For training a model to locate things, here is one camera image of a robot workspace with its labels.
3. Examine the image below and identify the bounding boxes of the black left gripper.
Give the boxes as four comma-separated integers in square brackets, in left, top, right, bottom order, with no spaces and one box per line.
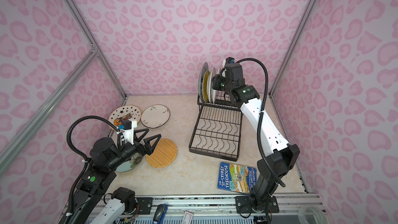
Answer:
[108,127,161,172]

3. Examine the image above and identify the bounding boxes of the white plate black rings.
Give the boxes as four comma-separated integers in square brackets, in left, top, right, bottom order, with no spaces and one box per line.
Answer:
[207,67,217,104]

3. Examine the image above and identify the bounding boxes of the yellow-green woven plate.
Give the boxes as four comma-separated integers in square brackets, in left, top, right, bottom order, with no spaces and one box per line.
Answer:
[202,70,210,103]

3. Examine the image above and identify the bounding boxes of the large grey-green plate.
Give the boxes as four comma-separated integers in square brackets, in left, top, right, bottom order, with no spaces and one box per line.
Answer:
[198,62,209,103]

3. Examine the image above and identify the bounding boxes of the black wire dish rack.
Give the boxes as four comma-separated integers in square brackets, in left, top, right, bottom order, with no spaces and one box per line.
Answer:
[189,91,243,162]

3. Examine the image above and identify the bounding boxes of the white plate orange sun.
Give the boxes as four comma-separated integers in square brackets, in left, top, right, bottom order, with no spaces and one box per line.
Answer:
[213,68,221,104]

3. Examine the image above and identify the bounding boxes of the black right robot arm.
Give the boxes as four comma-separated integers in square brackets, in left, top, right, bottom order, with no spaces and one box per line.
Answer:
[212,61,300,214]

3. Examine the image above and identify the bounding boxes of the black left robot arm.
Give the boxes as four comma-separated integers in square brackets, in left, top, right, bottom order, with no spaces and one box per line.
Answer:
[60,129,161,224]

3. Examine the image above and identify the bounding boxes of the light blue flower plate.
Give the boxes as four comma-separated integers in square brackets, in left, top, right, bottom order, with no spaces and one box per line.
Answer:
[116,153,144,173]

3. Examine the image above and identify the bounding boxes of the orange woven plate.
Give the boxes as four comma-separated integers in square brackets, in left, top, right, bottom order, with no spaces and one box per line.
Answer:
[146,138,178,168]

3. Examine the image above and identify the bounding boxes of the star pattern cat plate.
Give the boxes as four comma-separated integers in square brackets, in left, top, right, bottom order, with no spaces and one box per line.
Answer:
[108,105,142,127]

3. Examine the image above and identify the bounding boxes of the blue treehouse book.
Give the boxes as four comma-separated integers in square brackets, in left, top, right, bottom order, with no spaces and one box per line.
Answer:
[217,162,258,194]

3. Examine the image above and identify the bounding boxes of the white tape roll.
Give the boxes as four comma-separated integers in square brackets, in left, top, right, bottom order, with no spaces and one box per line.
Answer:
[297,205,328,224]

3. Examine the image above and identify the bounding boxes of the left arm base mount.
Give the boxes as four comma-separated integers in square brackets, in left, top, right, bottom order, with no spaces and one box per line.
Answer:
[123,197,153,215]

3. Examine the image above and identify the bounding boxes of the blue black tool handle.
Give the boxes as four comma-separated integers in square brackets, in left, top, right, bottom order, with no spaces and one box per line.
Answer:
[152,204,168,224]

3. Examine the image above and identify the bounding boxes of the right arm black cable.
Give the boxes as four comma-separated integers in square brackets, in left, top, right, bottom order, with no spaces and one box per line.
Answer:
[236,57,286,188]

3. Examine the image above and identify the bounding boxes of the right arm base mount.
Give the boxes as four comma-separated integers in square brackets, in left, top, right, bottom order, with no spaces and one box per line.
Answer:
[234,195,280,214]

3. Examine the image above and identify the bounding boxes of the aluminium frame rail front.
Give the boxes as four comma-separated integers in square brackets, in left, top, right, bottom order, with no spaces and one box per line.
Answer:
[57,194,327,224]

